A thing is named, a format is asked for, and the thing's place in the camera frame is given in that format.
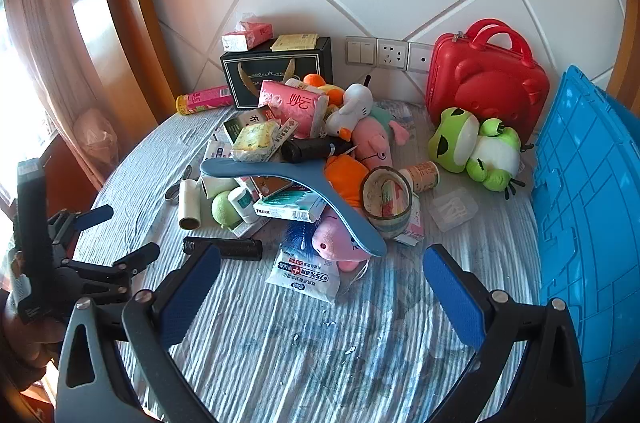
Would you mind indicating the clear tape roll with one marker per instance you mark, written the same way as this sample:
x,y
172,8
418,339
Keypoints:
x,y
385,230

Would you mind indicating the small beige drink bottle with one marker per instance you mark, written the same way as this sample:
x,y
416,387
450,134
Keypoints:
x,y
422,175

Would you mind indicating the orange white plush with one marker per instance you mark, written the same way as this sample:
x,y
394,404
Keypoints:
x,y
315,80

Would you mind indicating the yellow flat packet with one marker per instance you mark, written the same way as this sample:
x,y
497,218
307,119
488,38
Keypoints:
x,y
295,42

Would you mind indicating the black flashlight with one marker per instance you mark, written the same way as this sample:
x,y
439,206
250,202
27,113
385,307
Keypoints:
x,y
230,249

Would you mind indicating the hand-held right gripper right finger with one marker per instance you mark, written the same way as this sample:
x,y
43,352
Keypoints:
x,y
452,298

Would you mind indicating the white wall socket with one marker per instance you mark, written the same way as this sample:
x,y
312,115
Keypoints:
x,y
392,53

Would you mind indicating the pink curtain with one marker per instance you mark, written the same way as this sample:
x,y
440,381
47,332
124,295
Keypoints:
x,y
30,53

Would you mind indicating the white green medicine box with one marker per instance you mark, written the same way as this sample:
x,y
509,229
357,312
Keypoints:
x,y
245,120

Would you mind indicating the small white box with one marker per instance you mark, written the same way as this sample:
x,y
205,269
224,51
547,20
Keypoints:
x,y
242,203

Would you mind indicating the white lint roller refill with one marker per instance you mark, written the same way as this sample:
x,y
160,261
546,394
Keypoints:
x,y
189,203

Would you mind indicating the blue plastic crate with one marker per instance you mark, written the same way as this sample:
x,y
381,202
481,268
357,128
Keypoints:
x,y
590,203

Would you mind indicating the wooden headboard frame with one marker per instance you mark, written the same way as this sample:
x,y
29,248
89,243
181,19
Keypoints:
x,y
125,3
627,53

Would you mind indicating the white wet wipes pack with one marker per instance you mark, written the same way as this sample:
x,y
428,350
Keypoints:
x,y
300,278

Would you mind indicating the pink tissue box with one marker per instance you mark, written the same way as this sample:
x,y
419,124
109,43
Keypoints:
x,y
245,37

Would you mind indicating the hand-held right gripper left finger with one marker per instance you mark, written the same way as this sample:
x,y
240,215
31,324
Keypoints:
x,y
190,290

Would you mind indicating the green one-eyed monster toy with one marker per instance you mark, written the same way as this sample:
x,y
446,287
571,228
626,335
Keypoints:
x,y
222,208

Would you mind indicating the small pink pig plush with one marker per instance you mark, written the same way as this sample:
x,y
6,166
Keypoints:
x,y
330,238

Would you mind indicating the beige single wall outlet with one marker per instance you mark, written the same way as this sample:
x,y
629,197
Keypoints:
x,y
421,58

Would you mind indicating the yellow sponge packet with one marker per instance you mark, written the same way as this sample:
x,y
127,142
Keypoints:
x,y
255,140

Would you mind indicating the white duck plush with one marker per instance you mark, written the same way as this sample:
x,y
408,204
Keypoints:
x,y
350,105

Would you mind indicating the pink white sachet pack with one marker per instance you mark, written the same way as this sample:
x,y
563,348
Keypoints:
x,y
415,223

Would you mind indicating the person's left hand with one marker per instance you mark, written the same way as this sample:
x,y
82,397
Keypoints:
x,y
30,343

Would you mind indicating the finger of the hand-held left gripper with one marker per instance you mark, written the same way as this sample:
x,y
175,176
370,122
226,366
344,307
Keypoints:
x,y
140,254
95,214

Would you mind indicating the blue bottle brush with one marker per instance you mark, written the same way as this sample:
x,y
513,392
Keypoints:
x,y
297,235

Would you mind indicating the clear plastic box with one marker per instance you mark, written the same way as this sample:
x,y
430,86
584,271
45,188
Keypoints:
x,y
452,210

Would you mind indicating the pink floral tissue pack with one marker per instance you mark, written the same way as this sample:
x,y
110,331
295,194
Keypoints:
x,y
290,103

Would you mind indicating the beige wall switch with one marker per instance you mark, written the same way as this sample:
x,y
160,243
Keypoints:
x,y
360,49

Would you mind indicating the black gift box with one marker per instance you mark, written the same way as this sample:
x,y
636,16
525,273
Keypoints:
x,y
250,73

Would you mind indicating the green frog plush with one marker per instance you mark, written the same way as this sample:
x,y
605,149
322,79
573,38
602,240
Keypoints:
x,y
450,138

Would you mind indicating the white teal medicine box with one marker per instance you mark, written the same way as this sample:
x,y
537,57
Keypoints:
x,y
285,208

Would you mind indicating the large pink pig plush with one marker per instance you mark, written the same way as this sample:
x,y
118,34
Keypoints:
x,y
370,138

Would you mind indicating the red bear suitcase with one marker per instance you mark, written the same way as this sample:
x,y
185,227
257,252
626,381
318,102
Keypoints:
x,y
480,78

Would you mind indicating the mint green plush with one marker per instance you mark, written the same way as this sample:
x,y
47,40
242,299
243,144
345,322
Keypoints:
x,y
385,113

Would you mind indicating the black cylinder roll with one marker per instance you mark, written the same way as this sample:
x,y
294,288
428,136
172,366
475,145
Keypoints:
x,y
310,149

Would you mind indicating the pink cylindrical can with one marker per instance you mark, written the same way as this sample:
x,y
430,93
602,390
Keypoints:
x,y
205,99

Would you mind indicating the blue boomerang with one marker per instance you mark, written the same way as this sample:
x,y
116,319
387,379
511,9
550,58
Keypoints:
x,y
225,168

